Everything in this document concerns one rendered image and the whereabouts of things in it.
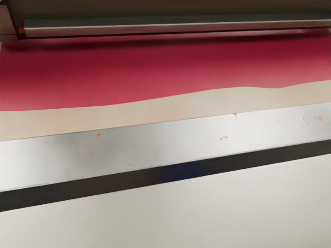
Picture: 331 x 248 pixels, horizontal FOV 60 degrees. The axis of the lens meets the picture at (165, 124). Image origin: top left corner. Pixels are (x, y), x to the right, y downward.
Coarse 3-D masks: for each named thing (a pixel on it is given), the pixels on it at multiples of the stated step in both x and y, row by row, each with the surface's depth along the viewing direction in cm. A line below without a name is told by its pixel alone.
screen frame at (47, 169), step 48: (0, 144) 19; (48, 144) 20; (96, 144) 20; (144, 144) 21; (192, 144) 22; (240, 144) 22; (288, 144) 23; (0, 192) 18; (48, 192) 19; (96, 192) 21
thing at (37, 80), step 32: (0, 64) 28; (32, 64) 28; (64, 64) 29; (96, 64) 29; (128, 64) 30; (160, 64) 31; (192, 64) 32; (0, 96) 25; (32, 96) 26; (64, 96) 27; (96, 96) 27; (128, 96) 28; (160, 96) 28
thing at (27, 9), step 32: (32, 0) 25; (64, 0) 25; (96, 0) 26; (128, 0) 27; (160, 0) 28; (192, 0) 28; (224, 0) 29; (256, 0) 30; (288, 0) 31; (320, 0) 32
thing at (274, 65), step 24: (216, 48) 34; (240, 48) 34; (264, 48) 35; (288, 48) 36; (312, 48) 37; (216, 72) 31; (240, 72) 32; (264, 72) 33; (288, 72) 33; (312, 72) 34
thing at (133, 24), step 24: (24, 24) 25; (48, 24) 26; (72, 24) 26; (96, 24) 27; (120, 24) 27; (144, 24) 28; (168, 24) 29; (192, 24) 29; (216, 24) 30; (240, 24) 31; (264, 24) 32; (288, 24) 33; (312, 24) 34
